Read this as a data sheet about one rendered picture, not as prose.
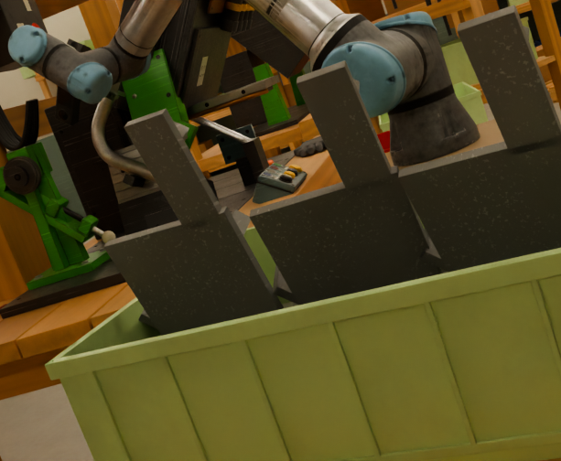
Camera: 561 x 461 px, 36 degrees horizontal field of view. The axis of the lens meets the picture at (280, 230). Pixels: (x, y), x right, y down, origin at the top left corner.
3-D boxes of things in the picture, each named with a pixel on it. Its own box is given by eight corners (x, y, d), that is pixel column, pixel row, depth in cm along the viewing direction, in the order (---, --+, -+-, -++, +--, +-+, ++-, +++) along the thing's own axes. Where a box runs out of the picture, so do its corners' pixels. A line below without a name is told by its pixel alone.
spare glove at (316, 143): (296, 153, 249) (294, 144, 248) (331, 140, 248) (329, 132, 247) (294, 162, 229) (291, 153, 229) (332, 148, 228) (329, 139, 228)
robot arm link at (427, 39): (463, 77, 147) (438, -1, 144) (435, 95, 136) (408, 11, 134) (400, 96, 154) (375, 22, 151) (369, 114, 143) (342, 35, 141)
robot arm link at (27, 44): (29, 72, 160) (-4, 51, 162) (60, 86, 170) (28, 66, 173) (50, 35, 159) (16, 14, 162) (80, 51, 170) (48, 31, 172)
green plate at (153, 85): (200, 141, 201) (176, 54, 202) (186, 137, 193) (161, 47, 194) (155, 156, 204) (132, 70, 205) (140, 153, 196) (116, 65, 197)
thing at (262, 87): (281, 86, 215) (277, 74, 215) (267, 92, 200) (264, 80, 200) (143, 134, 226) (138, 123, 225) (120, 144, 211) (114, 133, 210)
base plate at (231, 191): (306, 153, 259) (303, 146, 258) (200, 260, 155) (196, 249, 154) (179, 194, 270) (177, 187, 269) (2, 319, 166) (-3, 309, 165)
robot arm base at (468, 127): (487, 128, 151) (469, 73, 149) (470, 149, 138) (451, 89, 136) (405, 151, 158) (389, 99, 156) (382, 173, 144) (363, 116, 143)
